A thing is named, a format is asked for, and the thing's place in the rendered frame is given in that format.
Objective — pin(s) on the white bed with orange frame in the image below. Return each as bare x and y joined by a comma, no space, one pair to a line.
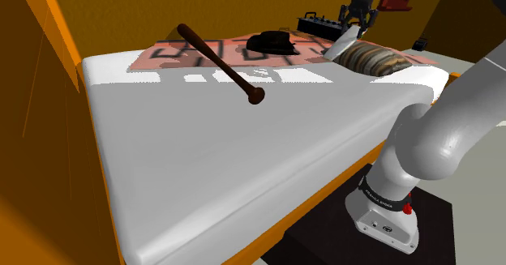
237,157

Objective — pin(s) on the black device with knobs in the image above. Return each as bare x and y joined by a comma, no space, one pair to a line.
318,28

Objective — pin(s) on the dark brown baseball bat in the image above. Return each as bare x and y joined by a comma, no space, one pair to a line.
221,64

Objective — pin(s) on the brown striped pillow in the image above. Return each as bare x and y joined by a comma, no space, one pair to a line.
371,60

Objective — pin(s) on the dark robot stand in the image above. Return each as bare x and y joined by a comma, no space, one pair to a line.
328,232

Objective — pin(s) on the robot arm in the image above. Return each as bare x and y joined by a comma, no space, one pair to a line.
446,137

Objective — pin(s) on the pale grey flat slab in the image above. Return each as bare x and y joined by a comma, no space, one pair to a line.
343,45

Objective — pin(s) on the small black box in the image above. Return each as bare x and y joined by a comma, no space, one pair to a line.
420,45

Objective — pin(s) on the black brimmed hat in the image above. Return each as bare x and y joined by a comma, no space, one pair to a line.
272,43

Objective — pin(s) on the pink patterned blanket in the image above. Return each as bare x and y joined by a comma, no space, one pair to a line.
178,55

